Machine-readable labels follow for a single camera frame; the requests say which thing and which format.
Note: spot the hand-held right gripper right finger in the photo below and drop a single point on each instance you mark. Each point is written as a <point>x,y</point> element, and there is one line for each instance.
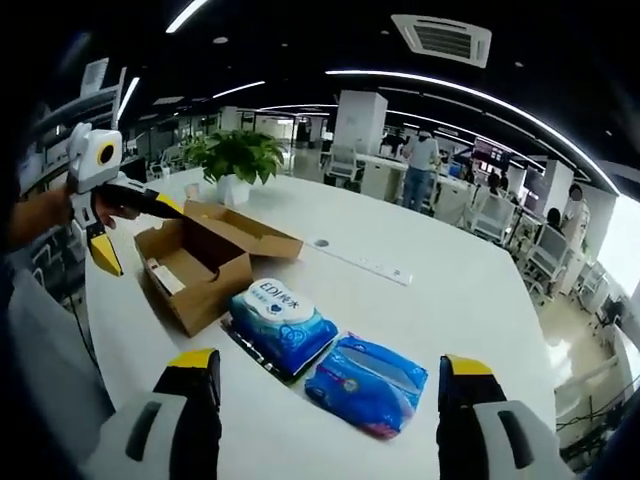
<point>487,435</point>

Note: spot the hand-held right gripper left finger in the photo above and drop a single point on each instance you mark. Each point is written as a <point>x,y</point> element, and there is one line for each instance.
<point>170,415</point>

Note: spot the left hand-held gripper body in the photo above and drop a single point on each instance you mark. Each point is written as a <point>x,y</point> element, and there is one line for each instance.
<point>90,160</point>

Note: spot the small white box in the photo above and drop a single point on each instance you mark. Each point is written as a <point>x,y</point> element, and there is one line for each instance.
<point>167,280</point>

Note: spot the brown cardboard shoe box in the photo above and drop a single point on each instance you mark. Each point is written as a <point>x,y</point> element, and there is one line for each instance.
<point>215,295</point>

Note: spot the blue soft tissue pack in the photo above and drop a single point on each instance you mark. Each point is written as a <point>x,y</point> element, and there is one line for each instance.
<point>365,390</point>

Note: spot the white blue soft wipes pack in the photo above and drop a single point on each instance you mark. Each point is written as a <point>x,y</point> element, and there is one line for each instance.
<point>280,320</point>

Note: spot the person's left hand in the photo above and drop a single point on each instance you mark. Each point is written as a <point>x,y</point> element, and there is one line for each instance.
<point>80,210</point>

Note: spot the small white printed cup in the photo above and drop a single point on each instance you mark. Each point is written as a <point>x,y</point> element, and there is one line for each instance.
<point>192,191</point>

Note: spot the white metal shelf rack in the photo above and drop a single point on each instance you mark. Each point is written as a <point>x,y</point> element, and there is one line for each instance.
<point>95,95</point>

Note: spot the green potted plant white pot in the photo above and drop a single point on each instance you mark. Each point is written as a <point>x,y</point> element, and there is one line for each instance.
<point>240,155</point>

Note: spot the grey mesh office chair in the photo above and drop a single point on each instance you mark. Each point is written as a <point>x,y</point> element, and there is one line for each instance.
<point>45,360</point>

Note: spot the short ceiling strip light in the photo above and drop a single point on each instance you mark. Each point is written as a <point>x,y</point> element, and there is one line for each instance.
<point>239,89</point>

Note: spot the group of white office chairs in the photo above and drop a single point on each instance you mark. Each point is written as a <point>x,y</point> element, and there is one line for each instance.
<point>492,215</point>

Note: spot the long curved ceiling strip light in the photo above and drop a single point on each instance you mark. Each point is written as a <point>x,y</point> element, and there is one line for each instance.
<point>425,77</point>

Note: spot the ceiling air conditioner vent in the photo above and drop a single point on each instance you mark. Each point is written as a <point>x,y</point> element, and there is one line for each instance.
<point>442,40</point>

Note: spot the purple wall screen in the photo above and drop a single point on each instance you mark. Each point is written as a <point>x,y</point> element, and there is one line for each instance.
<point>491,152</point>

